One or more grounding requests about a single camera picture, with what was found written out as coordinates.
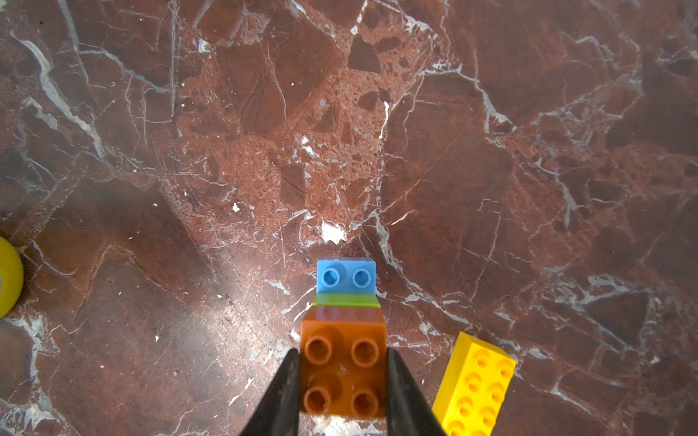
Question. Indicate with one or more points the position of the green small lego brick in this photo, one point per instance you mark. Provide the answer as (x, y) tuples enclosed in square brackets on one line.
[(347, 300)]

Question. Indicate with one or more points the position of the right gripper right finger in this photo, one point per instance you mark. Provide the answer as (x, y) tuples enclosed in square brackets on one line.
[(407, 411)]

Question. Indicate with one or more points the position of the orange small lego brick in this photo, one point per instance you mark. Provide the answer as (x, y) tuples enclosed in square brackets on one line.
[(343, 354)]

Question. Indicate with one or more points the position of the yellow long lego brick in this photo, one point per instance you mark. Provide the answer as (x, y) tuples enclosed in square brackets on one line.
[(474, 387)]

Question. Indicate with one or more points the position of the light blue long lego brick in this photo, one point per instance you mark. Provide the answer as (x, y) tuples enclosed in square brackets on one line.
[(346, 276)]

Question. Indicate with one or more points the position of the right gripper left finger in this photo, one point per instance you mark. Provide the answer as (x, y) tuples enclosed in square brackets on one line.
[(278, 411)]

